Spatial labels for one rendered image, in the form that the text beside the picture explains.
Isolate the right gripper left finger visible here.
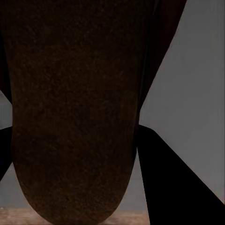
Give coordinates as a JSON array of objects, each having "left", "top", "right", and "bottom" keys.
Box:
[{"left": 0, "top": 127, "right": 13, "bottom": 181}]

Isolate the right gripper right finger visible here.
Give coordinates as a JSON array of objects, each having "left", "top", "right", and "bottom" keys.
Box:
[{"left": 137, "top": 125, "right": 225, "bottom": 225}]

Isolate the sandal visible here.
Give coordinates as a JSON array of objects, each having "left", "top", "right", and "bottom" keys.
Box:
[{"left": 0, "top": 0, "right": 187, "bottom": 225}]

